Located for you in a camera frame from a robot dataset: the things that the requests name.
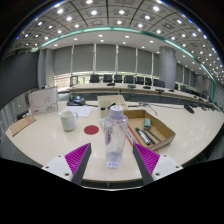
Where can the teal board eraser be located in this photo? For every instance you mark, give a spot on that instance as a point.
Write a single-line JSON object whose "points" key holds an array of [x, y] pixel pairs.
{"points": [[147, 123]]}

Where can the small open white carton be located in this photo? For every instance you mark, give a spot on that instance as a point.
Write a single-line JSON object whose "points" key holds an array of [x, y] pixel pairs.
{"points": [[108, 101]]}

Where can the white printed paper sheet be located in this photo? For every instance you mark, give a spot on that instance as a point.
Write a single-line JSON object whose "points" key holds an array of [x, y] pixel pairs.
{"points": [[78, 111]]}

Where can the white ceramic mug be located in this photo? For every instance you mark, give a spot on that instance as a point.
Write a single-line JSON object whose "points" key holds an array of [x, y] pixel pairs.
{"points": [[68, 120]]}

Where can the large white cardboard box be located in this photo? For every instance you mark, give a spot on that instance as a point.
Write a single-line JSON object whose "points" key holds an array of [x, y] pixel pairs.
{"points": [[42, 101]]}

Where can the black desk telephone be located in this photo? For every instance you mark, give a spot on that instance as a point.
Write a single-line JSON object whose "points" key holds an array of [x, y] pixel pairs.
{"points": [[76, 101]]}

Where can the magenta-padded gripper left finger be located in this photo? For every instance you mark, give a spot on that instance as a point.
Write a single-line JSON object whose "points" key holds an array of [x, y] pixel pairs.
{"points": [[77, 159]]}

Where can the small black desk device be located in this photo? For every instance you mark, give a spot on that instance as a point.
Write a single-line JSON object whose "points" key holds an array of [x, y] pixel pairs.
{"points": [[22, 114]]}

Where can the group of round ceiling lights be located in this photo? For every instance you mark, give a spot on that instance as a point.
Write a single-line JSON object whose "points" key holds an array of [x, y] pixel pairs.
{"points": [[121, 12]]}

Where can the row of black office chairs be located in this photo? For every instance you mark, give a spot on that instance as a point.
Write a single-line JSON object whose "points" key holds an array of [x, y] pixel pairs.
{"points": [[118, 79]]}

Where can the black marker pen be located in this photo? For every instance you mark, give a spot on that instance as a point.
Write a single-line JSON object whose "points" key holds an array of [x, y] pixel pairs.
{"points": [[153, 135], [142, 136]]}

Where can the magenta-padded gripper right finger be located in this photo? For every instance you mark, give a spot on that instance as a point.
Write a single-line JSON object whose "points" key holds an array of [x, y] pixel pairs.
{"points": [[148, 159]]}

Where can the flat round red coaster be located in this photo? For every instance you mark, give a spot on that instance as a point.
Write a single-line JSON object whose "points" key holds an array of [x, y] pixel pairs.
{"points": [[91, 130]]}

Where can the clear plastic water bottle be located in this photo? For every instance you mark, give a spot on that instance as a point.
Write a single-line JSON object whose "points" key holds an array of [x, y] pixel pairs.
{"points": [[115, 140]]}

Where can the flat brown cardboard envelope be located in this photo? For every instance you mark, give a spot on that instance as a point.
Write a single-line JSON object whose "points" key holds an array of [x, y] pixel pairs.
{"points": [[22, 125]]}

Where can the open red-edged cardboard box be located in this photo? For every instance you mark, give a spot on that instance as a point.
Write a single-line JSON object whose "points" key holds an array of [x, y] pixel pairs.
{"points": [[163, 131]]}

